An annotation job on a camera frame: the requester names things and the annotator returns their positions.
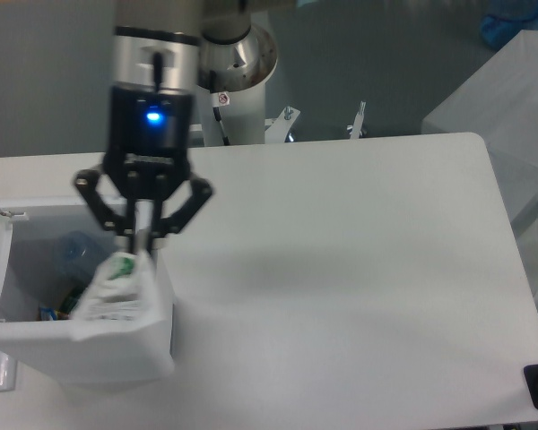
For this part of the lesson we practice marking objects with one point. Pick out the clear plastic water bottle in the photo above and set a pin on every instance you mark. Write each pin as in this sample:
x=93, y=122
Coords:
x=78, y=254

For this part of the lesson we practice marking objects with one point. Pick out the green snack wrapper in bin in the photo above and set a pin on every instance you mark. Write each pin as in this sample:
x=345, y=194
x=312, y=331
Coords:
x=71, y=300

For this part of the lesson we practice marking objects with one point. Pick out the yellow blue wrapper in bin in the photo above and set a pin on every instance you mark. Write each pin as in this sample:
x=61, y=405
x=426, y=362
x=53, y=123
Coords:
x=48, y=314

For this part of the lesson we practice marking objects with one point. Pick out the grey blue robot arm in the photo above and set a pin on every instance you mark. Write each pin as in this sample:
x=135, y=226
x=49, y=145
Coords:
x=176, y=61

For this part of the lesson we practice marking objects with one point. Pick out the blue bag top right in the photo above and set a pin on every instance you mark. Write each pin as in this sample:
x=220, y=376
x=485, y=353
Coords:
x=503, y=20

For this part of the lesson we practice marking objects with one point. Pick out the translucent white box right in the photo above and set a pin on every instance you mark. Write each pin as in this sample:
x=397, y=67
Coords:
x=499, y=102

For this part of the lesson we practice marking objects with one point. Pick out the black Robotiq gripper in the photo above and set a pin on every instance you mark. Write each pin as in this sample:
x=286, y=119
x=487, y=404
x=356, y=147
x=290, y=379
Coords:
x=146, y=159

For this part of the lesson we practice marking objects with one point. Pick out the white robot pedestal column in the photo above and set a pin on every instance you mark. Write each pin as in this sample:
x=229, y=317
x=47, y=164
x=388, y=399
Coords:
x=231, y=86

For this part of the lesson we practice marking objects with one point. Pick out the white plastic wrapper package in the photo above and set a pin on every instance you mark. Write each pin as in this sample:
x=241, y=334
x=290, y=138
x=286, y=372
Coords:
x=122, y=296

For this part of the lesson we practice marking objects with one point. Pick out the white plastic trash can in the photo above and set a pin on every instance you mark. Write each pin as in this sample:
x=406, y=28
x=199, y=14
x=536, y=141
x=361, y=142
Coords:
x=30, y=278

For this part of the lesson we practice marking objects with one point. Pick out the white pedestal base frame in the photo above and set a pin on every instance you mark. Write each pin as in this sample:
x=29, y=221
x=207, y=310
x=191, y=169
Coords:
x=280, y=129

